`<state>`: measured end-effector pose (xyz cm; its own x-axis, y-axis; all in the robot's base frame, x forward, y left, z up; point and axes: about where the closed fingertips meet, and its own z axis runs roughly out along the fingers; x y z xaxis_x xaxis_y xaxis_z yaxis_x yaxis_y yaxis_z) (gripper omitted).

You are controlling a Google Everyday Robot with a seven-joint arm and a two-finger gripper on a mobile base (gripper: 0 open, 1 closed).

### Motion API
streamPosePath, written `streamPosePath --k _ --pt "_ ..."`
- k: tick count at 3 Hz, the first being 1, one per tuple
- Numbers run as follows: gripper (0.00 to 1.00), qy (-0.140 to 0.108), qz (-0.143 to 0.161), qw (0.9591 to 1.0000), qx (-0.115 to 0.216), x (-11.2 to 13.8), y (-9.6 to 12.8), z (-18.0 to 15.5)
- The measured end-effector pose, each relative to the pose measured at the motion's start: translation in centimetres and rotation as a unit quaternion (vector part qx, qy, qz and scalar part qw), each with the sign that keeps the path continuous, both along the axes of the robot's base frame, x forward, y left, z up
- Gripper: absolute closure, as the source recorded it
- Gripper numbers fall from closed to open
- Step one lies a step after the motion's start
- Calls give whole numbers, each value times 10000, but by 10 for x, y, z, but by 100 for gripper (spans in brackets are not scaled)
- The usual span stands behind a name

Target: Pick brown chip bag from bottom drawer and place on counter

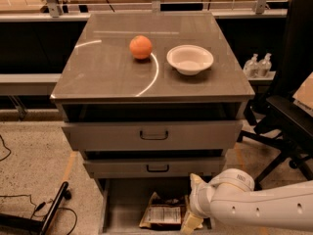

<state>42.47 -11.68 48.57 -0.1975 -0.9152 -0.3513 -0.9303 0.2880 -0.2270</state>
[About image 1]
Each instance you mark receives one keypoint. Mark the white bowl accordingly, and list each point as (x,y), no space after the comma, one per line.
(189,59)

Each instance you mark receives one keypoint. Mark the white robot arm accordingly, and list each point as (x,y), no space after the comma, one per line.
(230,197)

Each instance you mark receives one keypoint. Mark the orange fruit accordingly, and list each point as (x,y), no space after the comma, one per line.
(140,47)

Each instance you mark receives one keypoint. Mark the black office chair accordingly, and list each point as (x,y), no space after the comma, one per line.
(285,125)

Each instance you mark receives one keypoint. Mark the brown chip bag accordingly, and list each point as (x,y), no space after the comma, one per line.
(164,214)

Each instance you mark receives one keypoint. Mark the top grey drawer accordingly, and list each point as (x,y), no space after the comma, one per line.
(153,136)

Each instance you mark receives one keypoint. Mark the bottom grey drawer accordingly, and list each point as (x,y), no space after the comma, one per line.
(125,201)

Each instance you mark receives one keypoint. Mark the right clear pump bottle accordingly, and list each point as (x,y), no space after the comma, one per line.
(264,65)

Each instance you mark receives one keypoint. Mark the grey drawer cabinet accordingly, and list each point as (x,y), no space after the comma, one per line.
(102,82)

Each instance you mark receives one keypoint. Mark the middle grey drawer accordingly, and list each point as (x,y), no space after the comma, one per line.
(139,168)

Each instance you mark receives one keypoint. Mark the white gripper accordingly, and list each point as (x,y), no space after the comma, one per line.
(197,199)

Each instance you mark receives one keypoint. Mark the grey drawer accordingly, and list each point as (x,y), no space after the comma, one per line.
(153,136)
(139,168)
(125,201)

